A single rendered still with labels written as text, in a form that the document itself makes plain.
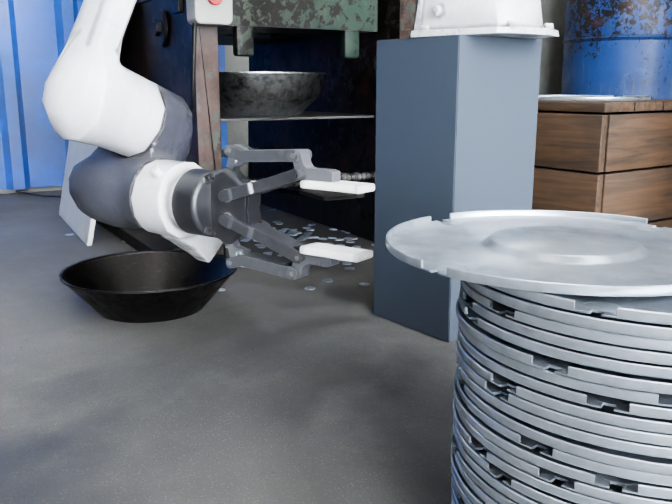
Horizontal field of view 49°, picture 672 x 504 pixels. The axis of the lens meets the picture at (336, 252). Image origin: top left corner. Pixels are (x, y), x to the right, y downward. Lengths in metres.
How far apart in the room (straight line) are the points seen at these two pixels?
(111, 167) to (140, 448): 0.32
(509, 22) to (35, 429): 0.79
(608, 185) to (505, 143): 0.38
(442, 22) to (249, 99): 0.71
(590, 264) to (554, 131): 0.96
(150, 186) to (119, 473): 0.31
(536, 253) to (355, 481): 0.31
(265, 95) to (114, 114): 0.90
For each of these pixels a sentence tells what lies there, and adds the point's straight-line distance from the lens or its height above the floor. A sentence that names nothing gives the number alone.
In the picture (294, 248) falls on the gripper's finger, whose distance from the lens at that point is 0.76.
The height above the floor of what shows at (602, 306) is 0.24.
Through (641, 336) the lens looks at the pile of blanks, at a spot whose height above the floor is 0.24.
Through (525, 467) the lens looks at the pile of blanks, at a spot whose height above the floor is 0.13.
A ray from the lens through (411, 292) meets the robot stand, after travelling 1.18.
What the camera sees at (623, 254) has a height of 0.26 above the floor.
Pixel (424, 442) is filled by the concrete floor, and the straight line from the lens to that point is 0.84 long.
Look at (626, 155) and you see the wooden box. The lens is 1.52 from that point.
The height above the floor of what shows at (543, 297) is 0.25.
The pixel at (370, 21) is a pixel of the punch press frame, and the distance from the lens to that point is 1.75.
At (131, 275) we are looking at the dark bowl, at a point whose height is 0.03.
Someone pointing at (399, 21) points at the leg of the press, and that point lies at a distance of 1.73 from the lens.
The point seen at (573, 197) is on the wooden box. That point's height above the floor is 0.17.
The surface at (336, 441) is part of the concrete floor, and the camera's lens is 0.84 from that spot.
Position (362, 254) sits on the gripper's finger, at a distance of 0.72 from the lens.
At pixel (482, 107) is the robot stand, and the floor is 0.35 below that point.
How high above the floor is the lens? 0.38
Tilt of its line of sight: 13 degrees down
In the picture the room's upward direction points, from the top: straight up
